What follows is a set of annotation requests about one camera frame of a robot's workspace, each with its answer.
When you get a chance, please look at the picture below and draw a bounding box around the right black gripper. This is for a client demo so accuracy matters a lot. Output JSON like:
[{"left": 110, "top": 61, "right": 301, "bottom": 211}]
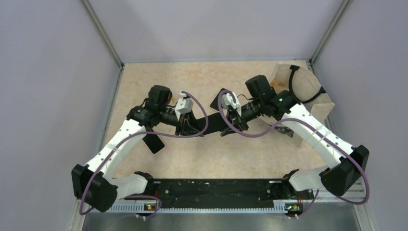
[{"left": 220, "top": 97, "right": 264, "bottom": 135}]

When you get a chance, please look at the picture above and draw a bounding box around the black phone case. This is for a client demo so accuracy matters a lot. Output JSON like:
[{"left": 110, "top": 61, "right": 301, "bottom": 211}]
[{"left": 196, "top": 113, "right": 228, "bottom": 135}]

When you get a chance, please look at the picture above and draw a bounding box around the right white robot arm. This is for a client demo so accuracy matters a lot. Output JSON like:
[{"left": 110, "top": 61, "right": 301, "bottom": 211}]
[{"left": 217, "top": 75, "right": 369, "bottom": 198}]

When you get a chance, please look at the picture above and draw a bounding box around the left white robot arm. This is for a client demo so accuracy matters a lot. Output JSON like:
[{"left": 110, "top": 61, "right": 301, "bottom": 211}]
[{"left": 71, "top": 85, "right": 209, "bottom": 215}]

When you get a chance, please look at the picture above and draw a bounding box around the pink cased phone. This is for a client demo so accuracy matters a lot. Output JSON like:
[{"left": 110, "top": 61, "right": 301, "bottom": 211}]
[{"left": 210, "top": 88, "right": 231, "bottom": 113}]

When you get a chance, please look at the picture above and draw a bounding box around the white cased phone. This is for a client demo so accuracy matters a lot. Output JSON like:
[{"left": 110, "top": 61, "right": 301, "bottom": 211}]
[{"left": 142, "top": 134, "right": 165, "bottom": 154}]

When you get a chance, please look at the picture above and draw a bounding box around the printed paper packet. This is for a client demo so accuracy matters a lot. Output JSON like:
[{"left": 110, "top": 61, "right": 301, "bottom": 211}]
[{"left": 260, "top": 116, "right": 294, "bottom": 138}]

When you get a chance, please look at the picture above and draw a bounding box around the beige tote bag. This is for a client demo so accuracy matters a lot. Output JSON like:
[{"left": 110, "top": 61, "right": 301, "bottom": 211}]
[{"left": 268, "top": 64, "right": 335, "bottom": 122}]

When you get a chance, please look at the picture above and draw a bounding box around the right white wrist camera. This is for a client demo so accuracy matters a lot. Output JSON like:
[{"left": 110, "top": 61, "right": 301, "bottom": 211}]
[{"left": 221, "top": 92, "right": 240, "bottom": 110}]

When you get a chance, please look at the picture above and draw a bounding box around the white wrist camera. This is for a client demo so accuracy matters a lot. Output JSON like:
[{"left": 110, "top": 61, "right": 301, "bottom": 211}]
[
  {"left": 221, "top": 92, "right": 240, "bottom": 110},
  {"left": 174, "top": 92, "right": 193, "bottom": 119}
]

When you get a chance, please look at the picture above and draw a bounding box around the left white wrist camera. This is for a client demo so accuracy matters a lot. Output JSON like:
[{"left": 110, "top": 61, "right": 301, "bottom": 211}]
[{"left": 174, "top": 92, "right": 193, "bottom": 119}]

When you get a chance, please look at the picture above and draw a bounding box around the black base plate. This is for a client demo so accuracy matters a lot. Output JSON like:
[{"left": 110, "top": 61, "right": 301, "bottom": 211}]
[{"left": 140, "top": 173, "right": 314, "bottom": 209}]

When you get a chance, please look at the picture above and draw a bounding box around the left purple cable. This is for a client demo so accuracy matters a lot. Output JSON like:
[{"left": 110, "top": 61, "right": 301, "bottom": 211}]
[{"left": 79, "top": 91, "right": 209, "bottom": 216}]

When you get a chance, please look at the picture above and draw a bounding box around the purple cable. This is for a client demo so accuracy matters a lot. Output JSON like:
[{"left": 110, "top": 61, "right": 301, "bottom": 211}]
[
  {"left": 217, "top": 90, "right": 370, "bottom": 205},
  {"left": 79, "top": 91, "right": 209, "bottom": 216}
]

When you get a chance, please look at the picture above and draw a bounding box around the grey slotted cable duct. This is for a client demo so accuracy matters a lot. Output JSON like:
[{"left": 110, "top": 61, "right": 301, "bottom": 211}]
[{"left": 107, "top": 202, "right": 288, "bottom": 214}]

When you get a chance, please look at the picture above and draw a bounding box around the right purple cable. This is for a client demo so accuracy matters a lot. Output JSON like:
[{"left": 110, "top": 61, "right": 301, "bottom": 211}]
[{"left": 217, "top": 90, "right": 370, "bottom": 205}]

